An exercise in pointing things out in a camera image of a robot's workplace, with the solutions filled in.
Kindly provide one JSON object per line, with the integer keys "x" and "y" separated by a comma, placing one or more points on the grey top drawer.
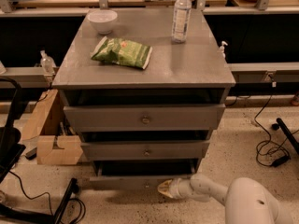
{"x": 125, "y": 118}

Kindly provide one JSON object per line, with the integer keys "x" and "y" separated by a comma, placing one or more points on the small pump bottle right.
{"x": 222, "y": 48}

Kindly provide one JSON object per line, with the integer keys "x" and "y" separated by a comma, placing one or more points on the grey drawer cabinet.
{"x": 192, "y": 73}

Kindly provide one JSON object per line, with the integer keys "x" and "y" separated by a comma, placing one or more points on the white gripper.
{"x": 177, "y": 188}

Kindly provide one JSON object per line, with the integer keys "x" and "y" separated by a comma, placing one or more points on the grey middle drawer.
{"x": 142, "y": 150}

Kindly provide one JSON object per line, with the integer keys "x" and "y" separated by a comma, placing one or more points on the white ceramic bowl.
{"x": 102, "y": 21}

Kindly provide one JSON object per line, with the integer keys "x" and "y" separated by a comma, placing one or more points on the small sanitizer bottle left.
{"x": 47, "y": 63}

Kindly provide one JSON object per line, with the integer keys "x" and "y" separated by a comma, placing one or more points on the green chip bag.
{"x": 122, "y": 52}

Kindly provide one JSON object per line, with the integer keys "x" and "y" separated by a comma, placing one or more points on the black chair base left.
{"x": 10, "y": 151}

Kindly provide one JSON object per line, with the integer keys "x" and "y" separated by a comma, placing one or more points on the grey bottom drawer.
{"x": 142, "y": 174}

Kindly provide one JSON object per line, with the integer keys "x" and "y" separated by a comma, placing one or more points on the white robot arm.
{"x": 246, "y": 201}

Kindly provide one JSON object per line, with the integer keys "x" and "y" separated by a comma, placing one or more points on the black stand leg right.
{"x": 288, "y": 134}

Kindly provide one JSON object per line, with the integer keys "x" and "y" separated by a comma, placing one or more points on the wooden box on floor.
{"x": 45, "y": 126}

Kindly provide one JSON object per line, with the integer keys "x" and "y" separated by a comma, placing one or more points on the clear plastic water bottle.
{"x": 181, "y": 16}

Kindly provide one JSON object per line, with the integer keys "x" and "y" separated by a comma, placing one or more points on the grey drawer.
{"x": 142, "y": 174}
{"x": 142, "y": 150}
{"x": 125, "y": 118}

